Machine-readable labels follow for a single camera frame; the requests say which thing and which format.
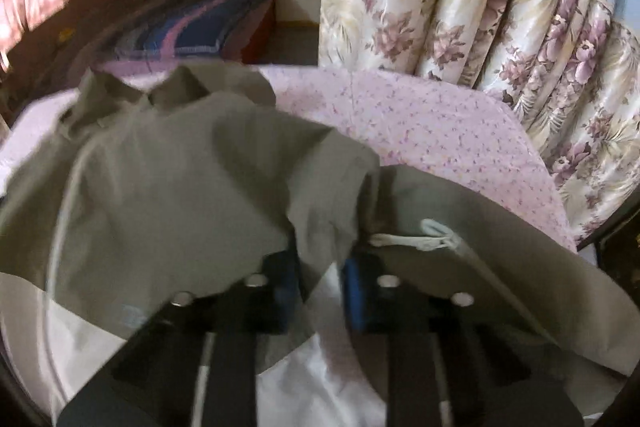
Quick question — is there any grey and white jacket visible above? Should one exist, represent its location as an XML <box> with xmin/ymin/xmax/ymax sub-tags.
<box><xmin>0</xmin><ymin>62</ymin><xmax>636</xmax><ymax>427</ymax></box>

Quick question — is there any pink floral bedsheet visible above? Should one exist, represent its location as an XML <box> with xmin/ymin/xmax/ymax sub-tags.
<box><xmin>0</xmin><ymin>62</ymin><xmax>578</xmax><ymax>253</ymax></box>

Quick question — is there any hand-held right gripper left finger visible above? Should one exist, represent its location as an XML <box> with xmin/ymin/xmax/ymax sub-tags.
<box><xmin>57</xmin><ymin>252</ymin><xmax>306</xmax><ymax>427</ymax></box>

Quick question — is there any floral curtain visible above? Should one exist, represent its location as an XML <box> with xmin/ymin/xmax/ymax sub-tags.
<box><xmin>317</xmin><ymin>0</ymin><xmax>640</xmax><ymax>248</ymax></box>

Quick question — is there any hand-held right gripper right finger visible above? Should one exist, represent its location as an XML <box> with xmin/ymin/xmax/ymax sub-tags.
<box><xmin>342</xmin><ymin>254</ymin><xmax>586</xmax><ymax>427</ymax></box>

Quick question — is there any striped blue and pink blanket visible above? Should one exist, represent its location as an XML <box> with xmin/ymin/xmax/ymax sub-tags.
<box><xmin>65</xmin><ymin>0</ymin><xmax>278</xmax><ymax>68</ymax></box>

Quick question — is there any wooden headboard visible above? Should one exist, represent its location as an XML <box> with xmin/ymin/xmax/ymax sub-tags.
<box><xmin>0</xmin><ymin>2</ymin><xmax>126</xmax><ymax>122</ymax></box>

